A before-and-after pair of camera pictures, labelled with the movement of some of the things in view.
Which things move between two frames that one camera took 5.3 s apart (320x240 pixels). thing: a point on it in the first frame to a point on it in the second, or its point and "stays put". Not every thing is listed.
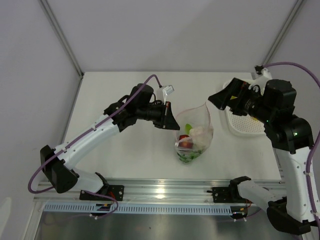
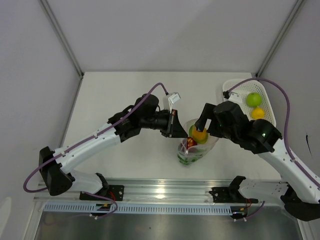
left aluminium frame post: [51, 16] stays put
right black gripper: [236, 87] to [208, 113]
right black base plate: [222, 194] stays put
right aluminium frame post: [294, 12] stays put
